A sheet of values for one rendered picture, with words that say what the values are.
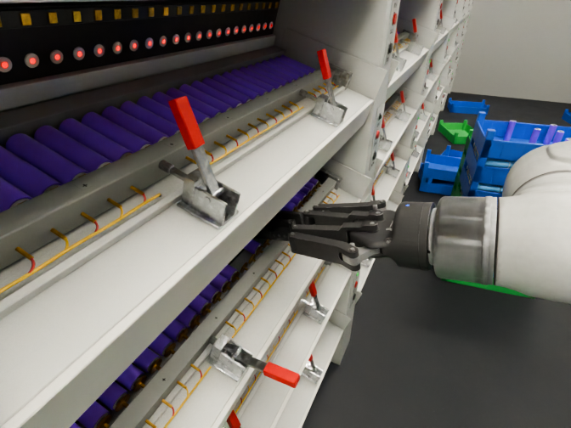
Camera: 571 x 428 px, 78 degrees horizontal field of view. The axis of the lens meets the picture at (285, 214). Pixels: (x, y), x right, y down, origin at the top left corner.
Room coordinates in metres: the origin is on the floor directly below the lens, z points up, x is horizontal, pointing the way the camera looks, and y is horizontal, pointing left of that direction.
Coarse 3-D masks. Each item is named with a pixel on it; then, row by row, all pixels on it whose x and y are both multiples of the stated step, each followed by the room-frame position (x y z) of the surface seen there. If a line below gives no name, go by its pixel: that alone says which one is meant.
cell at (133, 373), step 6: (132, 366) 0.21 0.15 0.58; (126, 372) 0.20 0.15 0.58; (132, 372) 0.20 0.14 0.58; (138, 372) 0.20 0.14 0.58; (120, 378) 0.19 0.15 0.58; (126, 378) 0.19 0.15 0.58; (132, 378) 0.19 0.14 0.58; (138, 378) 0.20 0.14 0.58; (126, 384) 0.19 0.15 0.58; (132, 384) 0.19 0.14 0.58
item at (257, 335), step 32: (352, 192) 0.61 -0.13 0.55; (256, 256) 0.40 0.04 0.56; (288, 256) 0.41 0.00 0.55; (288, 288) 0.35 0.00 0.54; (256, 320) 0.29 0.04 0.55; (256, 352) 0.25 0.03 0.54; (192, 384) 0.21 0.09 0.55; (224, 384) 0.21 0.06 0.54; (192, 416) 0.18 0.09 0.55; (224, 416) 0.18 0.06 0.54
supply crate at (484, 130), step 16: (480, 112) 1.13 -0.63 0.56; (480, 128) 1.05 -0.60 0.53; (496, 128) 1.12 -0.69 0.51; (528, 128) 1.09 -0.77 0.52; (544, 128) 1.08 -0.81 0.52; (560, 128) 1.06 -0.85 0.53; (480, 144) 0.99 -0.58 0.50; (496, 144) 0.94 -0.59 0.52; (512, 144) 0.93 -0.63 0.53; (528, 144) 0.92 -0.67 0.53; (544, 144) 0.91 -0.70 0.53; (512, 160) 0.93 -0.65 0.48
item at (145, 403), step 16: (320, 192) 0.56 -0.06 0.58; (304, 208) 0.50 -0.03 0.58; (272, 256) 0.38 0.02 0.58; (256, 272) 0.34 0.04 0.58; (240, 288) 0.31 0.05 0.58; (224, 304) 0.29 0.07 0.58; (208, 320) 0.26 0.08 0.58; (224, 320) 0.27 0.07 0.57; (192, 336) 0.24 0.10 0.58; (208, 336) 0.25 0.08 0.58; (176, 352) 0.22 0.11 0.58; (192, 352) 0.22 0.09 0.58; (176, 368) 0.21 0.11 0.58; (208, 368) 0.22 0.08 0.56; (160, 384) 0.19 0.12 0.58; (176, 384) 0.20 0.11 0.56; (144, 400) 0.18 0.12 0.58; (160, 400) 0.18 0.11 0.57; (128, 416) 0.16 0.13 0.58; (144, 416) 0.16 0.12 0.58
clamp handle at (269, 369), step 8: (240, 352) 0.23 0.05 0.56; (240, 360) 0.23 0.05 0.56; (248, 360) 0.23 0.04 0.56; (256, 360) 0.23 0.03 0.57; (256, 368) 0.22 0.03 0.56; (264, 368) 0.21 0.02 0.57; (272, 368) 0.21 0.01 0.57; (280, 368) 0.21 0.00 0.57; (272, 376) 0.21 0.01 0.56; (280, 376) 0.20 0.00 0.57; (288, 376) 0.20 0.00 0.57; (296, 376) 0.20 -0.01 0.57; (288, 384) 0.20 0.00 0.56; (296, 384) 0.20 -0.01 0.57
